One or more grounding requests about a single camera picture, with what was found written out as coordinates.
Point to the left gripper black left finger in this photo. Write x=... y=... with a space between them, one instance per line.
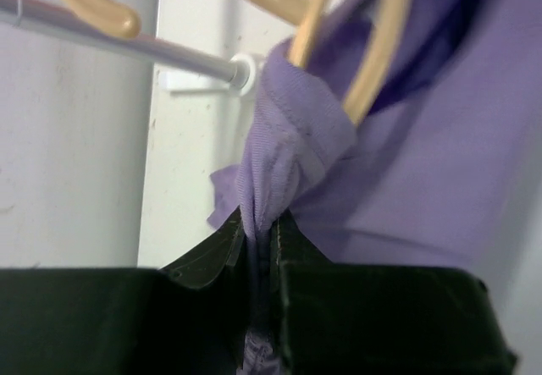
x=189 y=317

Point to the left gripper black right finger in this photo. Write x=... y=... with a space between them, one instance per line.
x=332 y=318

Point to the purple t shirt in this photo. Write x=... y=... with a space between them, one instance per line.
x=422 y=180

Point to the beige hanger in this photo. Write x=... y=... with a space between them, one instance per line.
x=351 y=49

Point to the white clothes rack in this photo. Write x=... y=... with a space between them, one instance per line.
x=191 y=71

